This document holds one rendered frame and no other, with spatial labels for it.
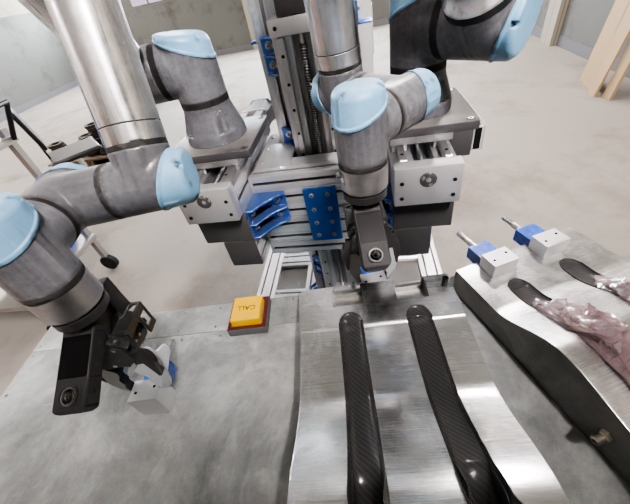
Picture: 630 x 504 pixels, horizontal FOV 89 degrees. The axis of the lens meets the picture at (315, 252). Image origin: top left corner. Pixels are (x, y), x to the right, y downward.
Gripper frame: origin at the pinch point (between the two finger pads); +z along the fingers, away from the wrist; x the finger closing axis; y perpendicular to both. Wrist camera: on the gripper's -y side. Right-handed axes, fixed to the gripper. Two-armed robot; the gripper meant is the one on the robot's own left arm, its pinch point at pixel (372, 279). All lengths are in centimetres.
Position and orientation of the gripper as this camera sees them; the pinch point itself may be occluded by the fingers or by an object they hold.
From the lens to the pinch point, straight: 64.9
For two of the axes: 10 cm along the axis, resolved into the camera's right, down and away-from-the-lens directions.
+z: 1.7, 7.3, 6.6
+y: -0.6, -6.6, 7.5
